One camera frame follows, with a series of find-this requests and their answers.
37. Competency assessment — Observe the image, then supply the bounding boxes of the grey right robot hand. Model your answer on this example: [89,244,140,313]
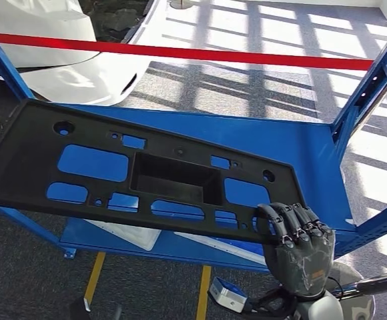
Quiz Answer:
[255,201,336,299]

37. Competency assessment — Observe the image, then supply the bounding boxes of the black plastic panel part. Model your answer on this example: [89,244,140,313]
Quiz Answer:
[0,99,307,247]

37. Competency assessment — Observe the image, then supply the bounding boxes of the blue metal shelf rack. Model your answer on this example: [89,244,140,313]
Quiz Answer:
[0,15,387,273]

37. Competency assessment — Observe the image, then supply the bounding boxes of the yellow floor tape strip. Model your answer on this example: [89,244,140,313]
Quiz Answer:
[83,251,107,313]
[195,265,212,320]

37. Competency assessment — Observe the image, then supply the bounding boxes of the red barrier belt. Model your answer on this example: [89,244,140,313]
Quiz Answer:
[0,32,375,73]

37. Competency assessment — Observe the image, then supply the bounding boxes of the chrome stanchion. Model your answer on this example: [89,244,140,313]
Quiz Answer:
[169,0,195,11]

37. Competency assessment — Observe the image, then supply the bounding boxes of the white car body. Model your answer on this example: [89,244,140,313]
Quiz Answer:
[0,0,154,108]

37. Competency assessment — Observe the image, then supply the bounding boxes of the black right wrist cables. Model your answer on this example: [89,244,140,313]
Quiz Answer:
[243,286,299,320]

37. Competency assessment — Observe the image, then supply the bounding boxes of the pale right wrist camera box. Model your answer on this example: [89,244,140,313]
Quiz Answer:
[208,277,249,315]

